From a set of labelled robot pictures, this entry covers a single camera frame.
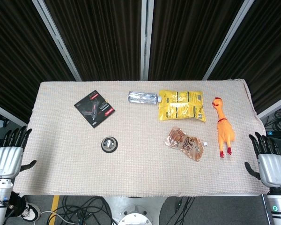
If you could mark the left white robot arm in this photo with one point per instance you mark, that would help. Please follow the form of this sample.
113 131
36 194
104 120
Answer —
0 199

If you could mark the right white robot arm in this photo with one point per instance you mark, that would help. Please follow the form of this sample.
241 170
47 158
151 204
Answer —
279 206

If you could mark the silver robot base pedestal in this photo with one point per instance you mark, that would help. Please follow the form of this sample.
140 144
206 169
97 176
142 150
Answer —
135 211

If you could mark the beige waffle tablecloth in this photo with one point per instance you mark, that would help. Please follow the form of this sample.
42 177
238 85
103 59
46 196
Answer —
140 140

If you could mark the yellow snack bag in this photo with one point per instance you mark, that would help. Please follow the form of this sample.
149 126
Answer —
181 105

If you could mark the yellow rubber chicken toy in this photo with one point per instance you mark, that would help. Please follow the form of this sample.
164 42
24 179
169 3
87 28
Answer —
224 130

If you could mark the grey metal partition rail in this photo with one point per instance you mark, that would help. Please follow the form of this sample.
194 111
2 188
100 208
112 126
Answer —
7 113
275 111

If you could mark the black product box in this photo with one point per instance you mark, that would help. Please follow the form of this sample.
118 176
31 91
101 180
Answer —
94 109

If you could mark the clear plastic water bottle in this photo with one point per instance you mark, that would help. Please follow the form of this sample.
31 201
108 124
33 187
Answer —
142 97

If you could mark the brown spouted drink pouch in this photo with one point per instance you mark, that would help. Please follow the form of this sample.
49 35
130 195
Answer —
185 144

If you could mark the chrome service bell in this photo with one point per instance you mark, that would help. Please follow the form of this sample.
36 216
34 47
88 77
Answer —
109 144

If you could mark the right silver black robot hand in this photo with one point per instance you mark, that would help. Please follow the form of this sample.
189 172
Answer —
272 168

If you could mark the black corrugated partition panel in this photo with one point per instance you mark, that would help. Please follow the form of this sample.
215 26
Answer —
189 39
16 58
264 54
96 39

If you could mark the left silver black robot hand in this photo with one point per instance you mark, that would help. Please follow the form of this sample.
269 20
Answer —
7 161

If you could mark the black and white sneaker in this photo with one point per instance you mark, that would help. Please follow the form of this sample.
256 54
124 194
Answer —
31 212

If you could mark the grey metal partition post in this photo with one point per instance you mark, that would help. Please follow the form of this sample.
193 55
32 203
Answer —
57 42
146 39
228 39

